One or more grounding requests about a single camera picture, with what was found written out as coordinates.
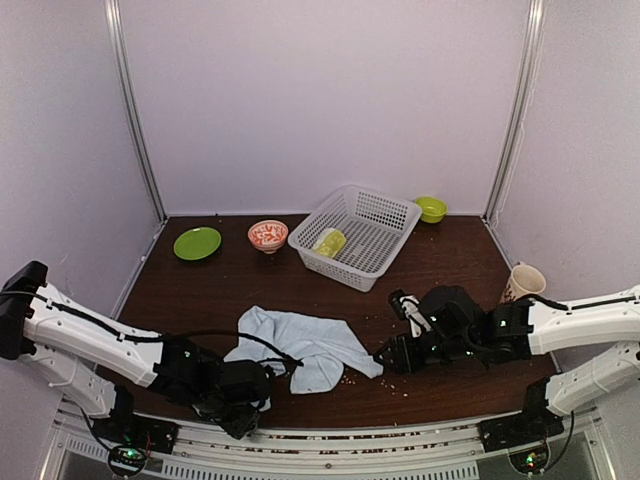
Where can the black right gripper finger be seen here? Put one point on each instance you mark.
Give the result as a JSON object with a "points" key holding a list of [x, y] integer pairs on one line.
{"points": [[394, 346], [391, 363]]}

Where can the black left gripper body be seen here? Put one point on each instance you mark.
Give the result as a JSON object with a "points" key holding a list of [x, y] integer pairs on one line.
{"points": [[215, 409]]}

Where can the aluminium corner post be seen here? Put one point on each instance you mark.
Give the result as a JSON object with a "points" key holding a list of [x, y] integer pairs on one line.
{"points": [[117, 38], [524, 88]]}

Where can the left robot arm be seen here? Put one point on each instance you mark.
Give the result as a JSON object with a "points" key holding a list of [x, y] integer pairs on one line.
{"points": [[62, 339]]}

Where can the green crocodile pattern towel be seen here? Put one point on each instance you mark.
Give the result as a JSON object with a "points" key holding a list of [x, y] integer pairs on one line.
{"points": [[329, 243]]}

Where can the green round plate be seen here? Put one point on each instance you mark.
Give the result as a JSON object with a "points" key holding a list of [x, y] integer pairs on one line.
{"points": [[197, 243]]}

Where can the left aluminium corner post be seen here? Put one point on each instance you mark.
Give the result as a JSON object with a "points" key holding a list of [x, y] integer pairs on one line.
{"points": [[117, 38]]}

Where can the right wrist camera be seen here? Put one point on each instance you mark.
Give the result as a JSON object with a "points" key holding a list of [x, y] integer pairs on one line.
{"points": [[406, 307]]}

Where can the light blue towel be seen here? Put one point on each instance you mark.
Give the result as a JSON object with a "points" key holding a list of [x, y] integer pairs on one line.
{"points": [[324, 346]]}

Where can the white perforated plastic basket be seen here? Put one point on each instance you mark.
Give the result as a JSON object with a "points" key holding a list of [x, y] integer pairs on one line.
{"points": [[376, 227]]}

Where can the red white patterned bowl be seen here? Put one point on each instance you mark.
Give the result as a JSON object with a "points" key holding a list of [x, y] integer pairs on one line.
{"points": [[268, 236]]}

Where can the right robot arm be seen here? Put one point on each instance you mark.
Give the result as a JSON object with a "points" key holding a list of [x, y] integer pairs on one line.
{"points": [[446, 324]]}

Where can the aluminium front rail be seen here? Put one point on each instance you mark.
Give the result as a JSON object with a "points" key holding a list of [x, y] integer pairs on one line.
{"points": [[442, 450]]}

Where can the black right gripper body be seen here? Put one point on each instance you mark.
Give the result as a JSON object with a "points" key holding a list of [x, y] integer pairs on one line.
{"points": [[449, 351]]}

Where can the right aluminium corner post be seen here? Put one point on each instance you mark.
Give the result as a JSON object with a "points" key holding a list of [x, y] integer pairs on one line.
{"points": [[524, 88]]}

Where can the small lime green bowl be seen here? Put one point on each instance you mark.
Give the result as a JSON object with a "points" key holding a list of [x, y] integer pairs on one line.
{"points": [[433, 209]]}

